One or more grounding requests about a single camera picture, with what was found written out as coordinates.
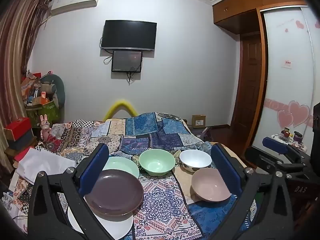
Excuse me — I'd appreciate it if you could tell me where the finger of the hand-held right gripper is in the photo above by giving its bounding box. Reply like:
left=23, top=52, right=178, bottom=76
left=262, top=136, right=310, bottom=165
left=244, top=146, right=310, bottom=180

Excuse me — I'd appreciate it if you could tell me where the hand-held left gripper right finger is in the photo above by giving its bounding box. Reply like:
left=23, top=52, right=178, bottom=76
left=210, top=142, right=295, bottom=240

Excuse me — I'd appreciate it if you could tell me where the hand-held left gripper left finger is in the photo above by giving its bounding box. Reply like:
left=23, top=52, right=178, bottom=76
left=27, top=142, right=113, bottom=240

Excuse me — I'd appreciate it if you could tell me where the pink bowl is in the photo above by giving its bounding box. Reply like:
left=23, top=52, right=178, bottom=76
left=191, top=168, right=232, bottom=202

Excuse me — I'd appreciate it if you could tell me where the purple plate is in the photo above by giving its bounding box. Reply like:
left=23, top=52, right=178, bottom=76
left=84, top=169, right=144, bottom=216

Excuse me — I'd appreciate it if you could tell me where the green plate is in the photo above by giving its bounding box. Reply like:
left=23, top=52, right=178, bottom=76
left=102, top=156, right=140, bottom=180

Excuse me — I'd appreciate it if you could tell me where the white bowl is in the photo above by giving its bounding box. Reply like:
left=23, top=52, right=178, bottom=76
left=179, top=150, right=212, bottom=173

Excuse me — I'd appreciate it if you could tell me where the white plate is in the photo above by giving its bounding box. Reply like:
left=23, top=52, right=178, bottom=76
left=67, top=205, right=134, bottom=240

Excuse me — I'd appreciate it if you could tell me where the green bowl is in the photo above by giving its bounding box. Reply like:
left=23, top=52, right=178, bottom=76
left=139, top=149, right=176, bottom=177

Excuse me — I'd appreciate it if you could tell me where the white wardrobe door with hearts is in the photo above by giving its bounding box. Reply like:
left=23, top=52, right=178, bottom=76
left=251, top=5, right=320, bottom=155

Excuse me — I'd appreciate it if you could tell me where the white cloth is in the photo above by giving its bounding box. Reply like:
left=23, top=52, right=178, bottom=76
left=16, top=147, right=77, bottom=185

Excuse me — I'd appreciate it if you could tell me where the cardboard box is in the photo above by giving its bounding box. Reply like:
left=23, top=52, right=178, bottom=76
left=192, top=115, right=206, bottom=129

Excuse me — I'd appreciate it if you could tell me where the brown wooden door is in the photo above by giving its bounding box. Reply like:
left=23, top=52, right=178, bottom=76
left=231, top=34, right=263, bottom=135

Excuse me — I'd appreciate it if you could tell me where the pink rabbit toy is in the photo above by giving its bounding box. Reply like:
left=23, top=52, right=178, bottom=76
left=40, top=114, right=52, bottom=140

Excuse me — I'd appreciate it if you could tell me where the patchwork printed blanket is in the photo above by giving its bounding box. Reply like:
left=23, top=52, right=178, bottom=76
left=10, top=112, right=258, bottom=240

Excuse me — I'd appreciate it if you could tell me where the flat red box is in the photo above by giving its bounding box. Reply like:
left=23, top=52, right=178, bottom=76
left=14, top=146, right=35, bottom=163

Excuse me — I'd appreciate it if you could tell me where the green box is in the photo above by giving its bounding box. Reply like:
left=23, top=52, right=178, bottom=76
left=26, top=101, right=60, bottom=128

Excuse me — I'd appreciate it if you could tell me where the dark grey box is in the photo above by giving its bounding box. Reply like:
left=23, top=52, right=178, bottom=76
left=7, top=130, right=34, bottom=150

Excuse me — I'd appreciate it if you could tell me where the grey plush toy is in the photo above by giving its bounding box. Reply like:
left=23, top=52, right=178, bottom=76
left=40, top=74, right=66, bottom=108

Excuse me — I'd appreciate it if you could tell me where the pile of assorted boxes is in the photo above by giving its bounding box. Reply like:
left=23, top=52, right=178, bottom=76
left=21, top=70, right=54, bottom=107

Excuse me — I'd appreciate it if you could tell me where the striped brown curtain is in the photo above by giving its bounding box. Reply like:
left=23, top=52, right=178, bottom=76
left=0, top=0, right=52, bottom=135

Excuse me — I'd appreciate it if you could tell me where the wooden overhead cabinet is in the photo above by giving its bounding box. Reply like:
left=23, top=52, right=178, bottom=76
left=212, top=0, right=309, bottom=34

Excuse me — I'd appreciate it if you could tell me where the white air conditioner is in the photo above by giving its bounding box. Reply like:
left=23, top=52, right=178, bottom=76
left=50, top=0, right=100, bottom=18

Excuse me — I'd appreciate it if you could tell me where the small black wall monitor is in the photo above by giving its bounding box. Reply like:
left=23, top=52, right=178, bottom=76
left=112, top=51, right=143, bottom=73

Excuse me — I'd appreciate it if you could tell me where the black wall television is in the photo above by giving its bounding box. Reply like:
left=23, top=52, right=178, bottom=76
left=101, top=20, right=157, bottom=52

